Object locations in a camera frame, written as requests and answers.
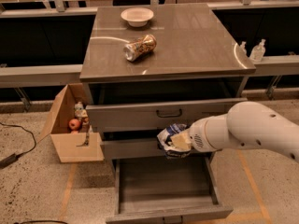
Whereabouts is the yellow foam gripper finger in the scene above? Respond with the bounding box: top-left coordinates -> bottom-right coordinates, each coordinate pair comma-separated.
171,131 -> 192,151

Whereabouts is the blue chip bag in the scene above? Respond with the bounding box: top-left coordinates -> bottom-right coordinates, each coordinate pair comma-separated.
157,124 -> 191,159

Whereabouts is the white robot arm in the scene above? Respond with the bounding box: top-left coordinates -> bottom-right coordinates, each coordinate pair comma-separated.
170,102 -> 299,162

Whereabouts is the top grey drawer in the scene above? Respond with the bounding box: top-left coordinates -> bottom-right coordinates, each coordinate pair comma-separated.
87,98 -> 246,133

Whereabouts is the grey drawer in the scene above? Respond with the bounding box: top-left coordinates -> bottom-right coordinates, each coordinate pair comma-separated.
87,98 -> 246,133
106,155 -> 233,224
99,132 -> 230,161

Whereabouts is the bottom grey drawer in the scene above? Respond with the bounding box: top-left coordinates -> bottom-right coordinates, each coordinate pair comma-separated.
106,155 -> 233,224

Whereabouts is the middle grey drawer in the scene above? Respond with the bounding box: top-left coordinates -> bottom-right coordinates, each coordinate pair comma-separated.
99,132 -> 230,161

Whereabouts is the grey drawer cabinet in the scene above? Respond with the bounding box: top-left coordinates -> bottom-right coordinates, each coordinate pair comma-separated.
78,2 -> 257,224

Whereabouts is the crushed gold can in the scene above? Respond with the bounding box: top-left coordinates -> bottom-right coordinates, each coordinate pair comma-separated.
123,35 -> 157,62

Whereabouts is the cardboard box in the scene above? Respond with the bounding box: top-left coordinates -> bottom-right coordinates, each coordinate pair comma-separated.
37,83 -> 104,162

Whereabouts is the red apple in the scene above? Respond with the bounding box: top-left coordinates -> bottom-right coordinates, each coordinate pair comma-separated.
68,119 -> 81,131

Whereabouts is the clear sanitizer bottle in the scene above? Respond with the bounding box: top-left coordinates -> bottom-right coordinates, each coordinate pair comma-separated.
249,39 -> 265,62

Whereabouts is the white bowl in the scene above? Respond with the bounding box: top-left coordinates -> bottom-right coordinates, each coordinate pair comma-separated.
121,7 -> 154,27

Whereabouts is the black power cable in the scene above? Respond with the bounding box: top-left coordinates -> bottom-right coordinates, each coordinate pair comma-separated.
0,121 -> 37,170

